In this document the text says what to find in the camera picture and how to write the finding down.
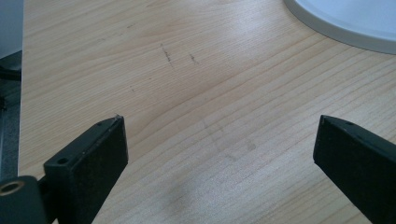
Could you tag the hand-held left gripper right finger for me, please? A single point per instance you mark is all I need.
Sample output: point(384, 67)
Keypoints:
point(358, 161)

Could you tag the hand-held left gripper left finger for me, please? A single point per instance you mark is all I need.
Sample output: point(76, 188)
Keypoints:
point(90, 165)

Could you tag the white round plate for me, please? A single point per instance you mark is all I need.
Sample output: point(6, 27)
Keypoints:
point(355, 18)

